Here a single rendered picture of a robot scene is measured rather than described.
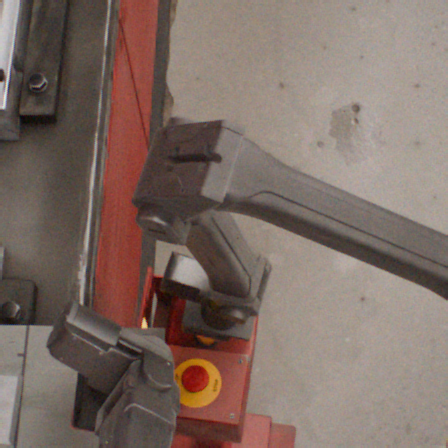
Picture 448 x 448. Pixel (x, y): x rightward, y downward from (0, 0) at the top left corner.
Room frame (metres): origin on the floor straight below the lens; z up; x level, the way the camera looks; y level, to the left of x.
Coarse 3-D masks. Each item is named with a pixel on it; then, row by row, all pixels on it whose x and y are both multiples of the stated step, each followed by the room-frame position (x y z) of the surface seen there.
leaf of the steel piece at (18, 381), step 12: (0, 384) 0.39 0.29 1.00; (12, 384) 0.39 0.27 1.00; (0, 396) 0.37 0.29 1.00; (12, 396) 0.37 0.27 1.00; (0, 408) 0.36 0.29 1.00; (12, 408) 0.36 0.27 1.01; (0, 420) 0.34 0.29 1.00; (12, 420) 0.34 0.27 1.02; (0, 432) 0.33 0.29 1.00; (12, 432) 0.32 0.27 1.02; (12, 444) 0.31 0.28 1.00
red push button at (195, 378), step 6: (192, 366) 0.45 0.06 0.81; (198, 366) 0.45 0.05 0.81; (186, 372) 0.44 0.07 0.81; (192, 372) 0.44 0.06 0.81; (198, 372) 0.44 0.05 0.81; (204, 372) 0.44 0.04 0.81; (186, 378) 0.43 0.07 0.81; (192, 378) 0.43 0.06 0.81; (198, 378) 0.43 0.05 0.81; (204, 378) 0.43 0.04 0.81; (186, 384) 0.42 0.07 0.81; (192, 384) 0.42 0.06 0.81; (198, 384) 0.42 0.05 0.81; (204, 384) 0.42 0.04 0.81; (192, 390) 0.41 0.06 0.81; (198, 390) 0.41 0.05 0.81
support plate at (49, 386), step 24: (0, 336) 0.45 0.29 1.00; (24, 336) 0.45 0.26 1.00; (0, 360) 0.42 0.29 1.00; (48, 360) 0.41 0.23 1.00; (24, 384) 0.39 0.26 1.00; (48, 384) 0.38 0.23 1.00; (72, 384) 0.38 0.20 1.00; (24, 408) 0.36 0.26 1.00; (48, 408) 0.35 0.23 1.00; (72, 408) 0.35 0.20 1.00; (24, 432) 0.33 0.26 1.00; (48, 432) 0.32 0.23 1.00; (72, 432) 0.32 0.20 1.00
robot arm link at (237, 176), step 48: (192, 144) 0.47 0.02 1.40; (240, 144) 0.46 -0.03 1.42; (144, 192) 0.45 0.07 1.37; (192, 192) 0.42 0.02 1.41; (240, 192) 0.42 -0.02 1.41; (288, 192) 0.42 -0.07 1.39; (336, 192) 0.42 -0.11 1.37; (336, 240) 0.39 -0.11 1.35; (384, 240) 0.38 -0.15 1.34; (432, 240) 0.39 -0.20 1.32; (432, 288) 0.36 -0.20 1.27
